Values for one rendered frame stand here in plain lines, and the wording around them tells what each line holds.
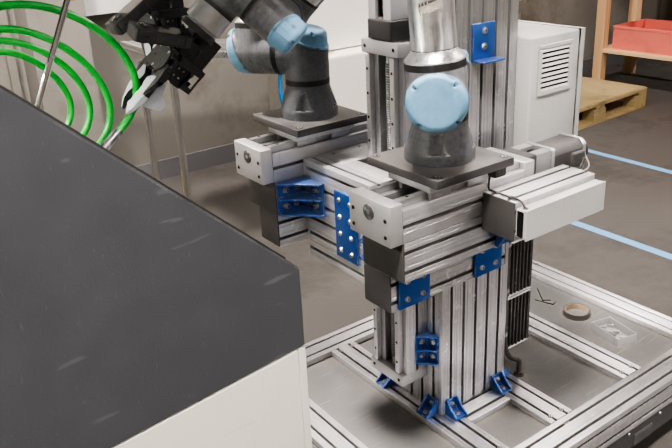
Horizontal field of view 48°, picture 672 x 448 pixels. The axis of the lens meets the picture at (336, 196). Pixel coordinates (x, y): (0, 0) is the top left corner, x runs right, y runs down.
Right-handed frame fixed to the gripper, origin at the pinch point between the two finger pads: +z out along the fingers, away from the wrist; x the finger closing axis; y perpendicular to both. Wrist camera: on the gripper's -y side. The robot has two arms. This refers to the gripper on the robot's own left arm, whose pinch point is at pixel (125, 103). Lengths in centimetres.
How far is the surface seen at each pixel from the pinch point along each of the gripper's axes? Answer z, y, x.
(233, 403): 26, 27, -45
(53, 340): 26, -10, -46
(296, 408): 23, 43, -44
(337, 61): -48, 165, 170
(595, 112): -150, 385, 187
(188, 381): 25, 16, -45
